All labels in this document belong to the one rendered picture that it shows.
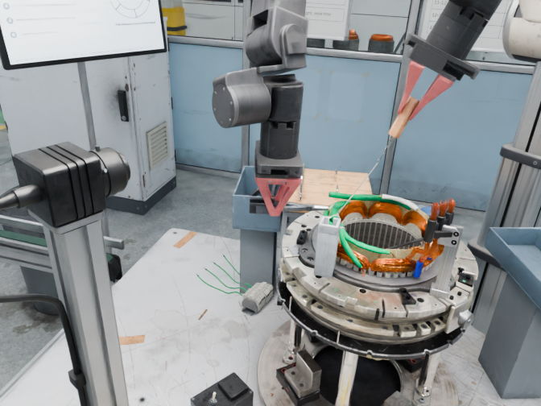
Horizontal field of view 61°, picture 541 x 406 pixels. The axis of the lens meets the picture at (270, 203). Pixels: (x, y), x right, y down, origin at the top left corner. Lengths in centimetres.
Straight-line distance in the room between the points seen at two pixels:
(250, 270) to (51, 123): 236
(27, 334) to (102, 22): 144
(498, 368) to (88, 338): 83
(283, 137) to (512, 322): 58
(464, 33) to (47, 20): 114
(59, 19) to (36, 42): 9
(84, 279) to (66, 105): 282
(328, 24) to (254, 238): 204
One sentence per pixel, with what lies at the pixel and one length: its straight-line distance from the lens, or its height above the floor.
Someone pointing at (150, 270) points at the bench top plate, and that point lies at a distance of 127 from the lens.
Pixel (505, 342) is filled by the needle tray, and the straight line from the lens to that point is 102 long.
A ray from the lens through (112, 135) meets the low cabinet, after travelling 302.
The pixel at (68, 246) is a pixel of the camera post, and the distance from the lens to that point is 33.
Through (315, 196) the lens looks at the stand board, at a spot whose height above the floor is 107.
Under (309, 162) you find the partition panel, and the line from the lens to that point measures 319.
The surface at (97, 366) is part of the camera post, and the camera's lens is 40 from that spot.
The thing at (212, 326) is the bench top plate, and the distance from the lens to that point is 108.
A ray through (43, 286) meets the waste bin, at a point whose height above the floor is 18.
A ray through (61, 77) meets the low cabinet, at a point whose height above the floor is 87.
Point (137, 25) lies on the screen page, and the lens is 161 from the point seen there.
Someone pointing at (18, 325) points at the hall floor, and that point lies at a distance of 246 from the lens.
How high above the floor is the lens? 151
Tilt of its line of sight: 27 degrees down
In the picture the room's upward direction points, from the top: 2 degrees clockwise
